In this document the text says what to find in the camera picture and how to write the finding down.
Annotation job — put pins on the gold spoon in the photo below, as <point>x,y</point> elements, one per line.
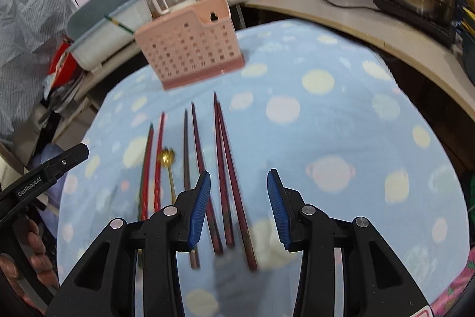
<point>167,156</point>

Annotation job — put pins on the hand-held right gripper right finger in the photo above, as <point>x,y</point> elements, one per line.
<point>278,209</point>

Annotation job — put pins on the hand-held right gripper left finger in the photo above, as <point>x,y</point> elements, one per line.
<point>198,207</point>

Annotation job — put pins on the red plastic basin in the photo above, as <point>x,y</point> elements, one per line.
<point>59,60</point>

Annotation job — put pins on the stack of metal plates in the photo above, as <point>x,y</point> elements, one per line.
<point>66,94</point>

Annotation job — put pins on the dark red chopstick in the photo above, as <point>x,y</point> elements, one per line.
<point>198,146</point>
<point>219,153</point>
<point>232,172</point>

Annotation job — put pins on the pink perforated utensil basket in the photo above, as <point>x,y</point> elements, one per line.
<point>193,49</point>

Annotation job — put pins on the pink floral cloth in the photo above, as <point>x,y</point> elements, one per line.
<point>456,291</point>

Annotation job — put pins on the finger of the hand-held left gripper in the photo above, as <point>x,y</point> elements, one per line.
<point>70,157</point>

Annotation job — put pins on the black induction cooker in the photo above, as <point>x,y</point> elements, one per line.
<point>408,20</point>

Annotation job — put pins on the person's left hand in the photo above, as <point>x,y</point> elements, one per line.
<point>41,257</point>

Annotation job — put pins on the grey striped cloth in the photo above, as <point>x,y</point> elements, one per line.
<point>29,23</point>

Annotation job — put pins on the green striped chopstick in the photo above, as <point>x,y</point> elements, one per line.
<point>118,24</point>

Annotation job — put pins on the dark brown chopstick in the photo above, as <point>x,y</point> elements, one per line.
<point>185,146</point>

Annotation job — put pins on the blue polka dot blanket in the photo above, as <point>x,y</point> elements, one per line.
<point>334,116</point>

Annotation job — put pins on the grey-blue lidded plastic tub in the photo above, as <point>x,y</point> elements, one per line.
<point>107,42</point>

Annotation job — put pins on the bright red chopstick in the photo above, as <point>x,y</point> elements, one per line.
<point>159,161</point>

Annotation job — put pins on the green and red chopstick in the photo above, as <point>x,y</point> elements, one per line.
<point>146,168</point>

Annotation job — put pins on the blue plastic bag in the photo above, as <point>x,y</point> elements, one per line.
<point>48,183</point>

